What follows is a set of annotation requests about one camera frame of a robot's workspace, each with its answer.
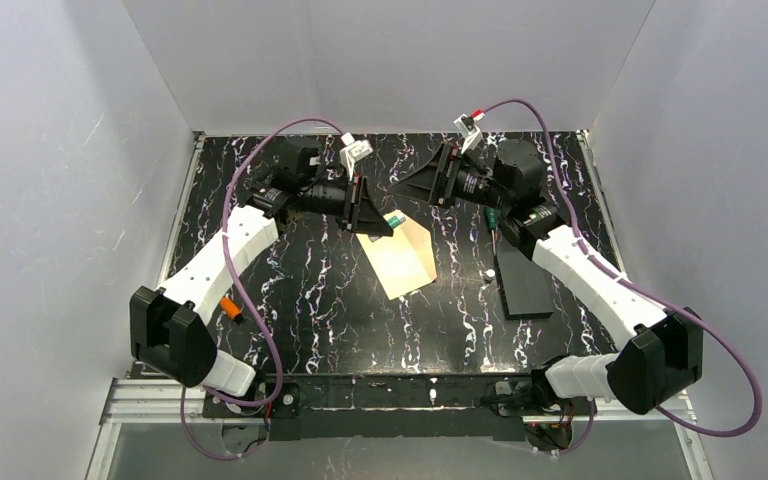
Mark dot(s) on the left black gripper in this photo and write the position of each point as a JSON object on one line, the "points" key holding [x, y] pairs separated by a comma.
{"points": [[354, 203]]}

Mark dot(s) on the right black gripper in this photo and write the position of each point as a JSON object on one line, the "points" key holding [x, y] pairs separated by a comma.
{"points": [[446, 181]]}

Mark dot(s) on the green white glue stick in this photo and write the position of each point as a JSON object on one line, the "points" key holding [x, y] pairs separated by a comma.
{"points": [[396, 219]]}

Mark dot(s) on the cream paper envelope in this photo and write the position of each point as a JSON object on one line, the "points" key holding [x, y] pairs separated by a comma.
{"points": [[403, 262]]}

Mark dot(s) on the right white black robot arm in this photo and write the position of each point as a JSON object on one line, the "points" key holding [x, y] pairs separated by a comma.
{"points": [[660, 353]]}

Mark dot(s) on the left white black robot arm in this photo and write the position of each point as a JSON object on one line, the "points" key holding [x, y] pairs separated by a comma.
{"points": [[169, 322]]}

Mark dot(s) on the black rectangular block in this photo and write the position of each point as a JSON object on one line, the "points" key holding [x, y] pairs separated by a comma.
{"points": [[525, 288]]}

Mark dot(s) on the green handled screwdriver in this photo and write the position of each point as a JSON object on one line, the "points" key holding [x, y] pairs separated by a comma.
{"points": [[491, 216]]}

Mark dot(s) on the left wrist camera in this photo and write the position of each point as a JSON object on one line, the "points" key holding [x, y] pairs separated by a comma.
{"points": [[353, 151]]}

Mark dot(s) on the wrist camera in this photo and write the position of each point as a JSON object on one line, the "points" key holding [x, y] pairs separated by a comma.
{"points": [[353, 151], [469, 130]]}

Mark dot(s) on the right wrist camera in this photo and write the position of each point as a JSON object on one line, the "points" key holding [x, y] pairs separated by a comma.
{"points": [[469, 130]]}

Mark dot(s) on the orange handled screwdriver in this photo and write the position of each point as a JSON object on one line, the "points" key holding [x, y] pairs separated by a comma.
{"points": [[231, 310]]}

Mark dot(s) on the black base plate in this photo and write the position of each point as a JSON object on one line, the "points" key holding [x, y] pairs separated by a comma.
{"points": [[506, 407]]}

